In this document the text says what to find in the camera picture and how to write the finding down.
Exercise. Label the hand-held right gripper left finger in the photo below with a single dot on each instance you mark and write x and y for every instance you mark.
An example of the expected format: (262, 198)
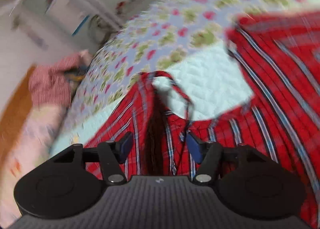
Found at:
(126, 146)

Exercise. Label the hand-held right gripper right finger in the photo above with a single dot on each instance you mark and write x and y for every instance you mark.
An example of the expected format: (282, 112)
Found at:
(195, 147)

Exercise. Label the red plaid shirt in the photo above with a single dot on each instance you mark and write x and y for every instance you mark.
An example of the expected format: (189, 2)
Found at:
(275, 81)

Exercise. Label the mint quilted blanket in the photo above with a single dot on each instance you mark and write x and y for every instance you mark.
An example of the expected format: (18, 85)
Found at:
(212, 76)

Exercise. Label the pink patterned cloth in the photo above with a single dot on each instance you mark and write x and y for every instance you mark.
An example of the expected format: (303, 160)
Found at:
(55, 79)

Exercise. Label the pale floral pillow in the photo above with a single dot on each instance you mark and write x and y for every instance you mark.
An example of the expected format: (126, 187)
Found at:
(25, 149)

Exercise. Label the wooden headboard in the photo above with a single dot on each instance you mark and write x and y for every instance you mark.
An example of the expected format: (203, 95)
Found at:
(15, 109)

